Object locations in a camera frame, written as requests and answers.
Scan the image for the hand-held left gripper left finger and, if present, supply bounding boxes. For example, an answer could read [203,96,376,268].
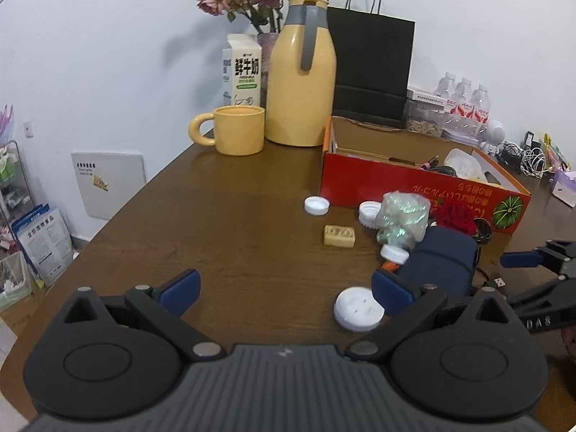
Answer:
[63,268,226,363]

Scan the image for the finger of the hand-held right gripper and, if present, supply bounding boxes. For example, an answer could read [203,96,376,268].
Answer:
[500,240,576,280]
[506,279,576,320]

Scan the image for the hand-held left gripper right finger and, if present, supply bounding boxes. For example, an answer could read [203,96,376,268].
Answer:
[346,268,511,363]

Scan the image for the white round lid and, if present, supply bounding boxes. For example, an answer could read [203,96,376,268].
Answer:
[334,287,386,331]

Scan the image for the navy zip case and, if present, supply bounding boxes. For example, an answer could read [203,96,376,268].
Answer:
[398,226,478,298]

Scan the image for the white ribbed bottle cap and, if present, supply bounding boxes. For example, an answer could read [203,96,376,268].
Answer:
[359,201,388,230]

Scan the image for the red cardboard box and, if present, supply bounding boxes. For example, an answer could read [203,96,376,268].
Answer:
[319,116,532,235]

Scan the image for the grey braided cable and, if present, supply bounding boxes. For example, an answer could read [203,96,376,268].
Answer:
[418,157,457,177]

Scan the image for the small white cap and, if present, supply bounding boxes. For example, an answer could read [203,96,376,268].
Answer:
[380,244,410,265]

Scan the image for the clear glitter bag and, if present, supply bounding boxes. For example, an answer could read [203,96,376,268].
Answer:
[375,190,432,253]

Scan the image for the tan rectangular block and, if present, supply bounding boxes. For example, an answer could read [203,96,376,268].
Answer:
[323,224,357,248]

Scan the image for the red artificial rose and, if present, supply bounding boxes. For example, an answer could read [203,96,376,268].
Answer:
[434,198,478,237]

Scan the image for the purple tissue pack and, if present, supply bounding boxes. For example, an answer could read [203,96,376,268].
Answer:
[551,168,576,208]

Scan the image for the colourful snack packet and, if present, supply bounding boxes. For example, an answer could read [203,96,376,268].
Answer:
[542,132,570,172]

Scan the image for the white smooth cap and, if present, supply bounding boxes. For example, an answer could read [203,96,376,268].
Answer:
[304,195,330,216]

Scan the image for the white robot figure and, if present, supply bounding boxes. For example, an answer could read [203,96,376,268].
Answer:
[479,119,507,156]

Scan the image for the blue white printed bags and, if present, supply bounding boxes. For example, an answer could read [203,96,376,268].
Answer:
[11,204,73,286]

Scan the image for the clear water bottle red label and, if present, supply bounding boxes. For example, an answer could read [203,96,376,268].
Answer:
[450,77,474,136]
[434,72,460,127]
[468,84,490,140]

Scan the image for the yellow ceramic mug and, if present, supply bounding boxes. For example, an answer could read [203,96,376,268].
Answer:
[188,105,266,157]

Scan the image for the clear jar of seeds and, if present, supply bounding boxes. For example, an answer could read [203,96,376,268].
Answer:
[406,99,446,138]

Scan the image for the clear storage bin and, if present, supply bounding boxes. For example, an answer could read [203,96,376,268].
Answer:
[0,252,32,311]

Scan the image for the white flat box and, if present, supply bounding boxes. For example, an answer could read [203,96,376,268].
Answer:
[407,86,451,108]

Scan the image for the yellow thermos jug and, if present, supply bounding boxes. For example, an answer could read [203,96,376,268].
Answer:
[265,0,337,147]

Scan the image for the white green milk carton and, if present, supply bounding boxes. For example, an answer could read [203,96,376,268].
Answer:
[222,33,262,109]

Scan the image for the black paper bag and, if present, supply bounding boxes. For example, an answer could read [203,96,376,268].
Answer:
[326,0,415,129]

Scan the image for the purple grey flower vase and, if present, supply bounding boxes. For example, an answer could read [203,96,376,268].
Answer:
[256,31,282,109]

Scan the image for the black thin usb cable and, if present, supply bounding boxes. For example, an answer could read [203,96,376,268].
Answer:
[472,265,507,295]

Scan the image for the white tangled cables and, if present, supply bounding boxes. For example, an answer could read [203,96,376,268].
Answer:
[519,146,552,176]

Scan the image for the black charger with cable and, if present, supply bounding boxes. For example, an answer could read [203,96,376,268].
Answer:
[499,141,525,167]

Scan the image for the white wall panel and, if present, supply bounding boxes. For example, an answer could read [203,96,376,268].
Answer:
[71,152,148,221]

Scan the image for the wire storage rack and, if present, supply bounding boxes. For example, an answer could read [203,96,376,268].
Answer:
[0,139,34,253]

